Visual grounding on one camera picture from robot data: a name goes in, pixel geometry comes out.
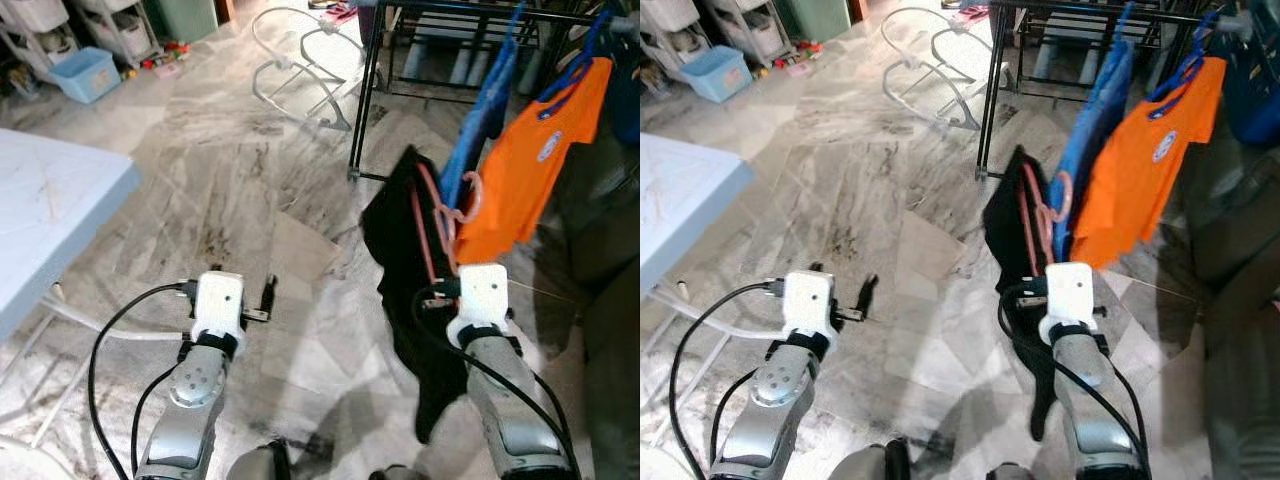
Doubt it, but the light blue plastic bin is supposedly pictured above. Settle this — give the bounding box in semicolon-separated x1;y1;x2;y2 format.
47;47;123;105
680;45;754;103

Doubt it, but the black metal drying rack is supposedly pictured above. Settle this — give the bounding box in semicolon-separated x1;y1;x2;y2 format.
975;0;1280;181
347;0;641;186

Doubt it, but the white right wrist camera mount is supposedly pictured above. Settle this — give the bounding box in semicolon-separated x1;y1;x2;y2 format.
447;263;511;336
1040;262;1098;336

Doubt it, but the green plastic container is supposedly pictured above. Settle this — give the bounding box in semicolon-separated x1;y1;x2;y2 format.
145;0;221;46
775;0;851;43

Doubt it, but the white tubular baby rocker frame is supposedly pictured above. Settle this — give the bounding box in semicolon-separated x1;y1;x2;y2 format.
880;5;986;133
250;5;366;136

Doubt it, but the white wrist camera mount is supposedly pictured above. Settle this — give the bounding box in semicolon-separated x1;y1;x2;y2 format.
782;270;839;341
190;270;247;343
1040;262;1098;336
447;263;511;336

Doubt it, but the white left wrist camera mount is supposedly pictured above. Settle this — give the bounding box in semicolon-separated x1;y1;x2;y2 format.
190;270;247;343
782;270;839;341

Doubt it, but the dark blue hanging fabric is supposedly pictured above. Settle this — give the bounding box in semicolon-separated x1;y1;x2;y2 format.
1225;10;1280;146
608;10;641;146

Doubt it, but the white storage trolley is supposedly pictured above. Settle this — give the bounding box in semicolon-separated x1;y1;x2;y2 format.
70;0;161;66
640;0;701;71
700;0;781;61
0;0;81;76

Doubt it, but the pink clothes hanger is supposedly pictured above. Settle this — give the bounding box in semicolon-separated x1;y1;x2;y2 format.
408;160;487;291
1018;160;1076;281

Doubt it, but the orange T-shirt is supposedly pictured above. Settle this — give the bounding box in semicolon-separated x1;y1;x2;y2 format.
452;57;613;266
1070;57;1227;271

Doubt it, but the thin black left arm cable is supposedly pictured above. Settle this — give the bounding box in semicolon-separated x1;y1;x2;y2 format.
709;362;781;480
130;360;191;480

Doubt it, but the white plastic folding table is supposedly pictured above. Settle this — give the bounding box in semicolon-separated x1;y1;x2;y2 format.
640;133;791;451
0;128;193;453

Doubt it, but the black garment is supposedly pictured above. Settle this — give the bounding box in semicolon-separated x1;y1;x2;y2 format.
360;145;471;446
982;145;1061;441

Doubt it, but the blue T-shirt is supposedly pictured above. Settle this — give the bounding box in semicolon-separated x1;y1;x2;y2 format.
1050;5;1136;261
437;5;528;211

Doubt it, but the grey robot left leg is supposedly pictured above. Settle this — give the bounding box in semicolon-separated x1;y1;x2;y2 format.
225;440;293;480
830;440;911;480

